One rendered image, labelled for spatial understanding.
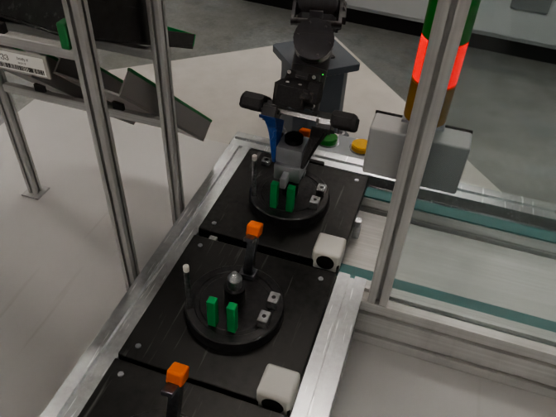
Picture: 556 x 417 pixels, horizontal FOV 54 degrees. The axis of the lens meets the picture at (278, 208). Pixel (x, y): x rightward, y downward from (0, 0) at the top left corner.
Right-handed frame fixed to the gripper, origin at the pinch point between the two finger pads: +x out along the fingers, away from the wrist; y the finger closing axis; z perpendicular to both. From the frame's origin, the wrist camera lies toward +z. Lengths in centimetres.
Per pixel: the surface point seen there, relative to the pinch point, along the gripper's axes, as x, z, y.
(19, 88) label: 1.1, 4.2, -47.9
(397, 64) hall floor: -56, -272, -5
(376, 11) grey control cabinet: -92, -304, -29
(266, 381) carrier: 28.7, 22.8, 8.3
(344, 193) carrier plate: 6.8, -12.2, 8.7
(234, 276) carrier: 18.3, 18.2, 0.2
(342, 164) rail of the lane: 2.1, -20.6, 6.2
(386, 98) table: -16, -64, 8
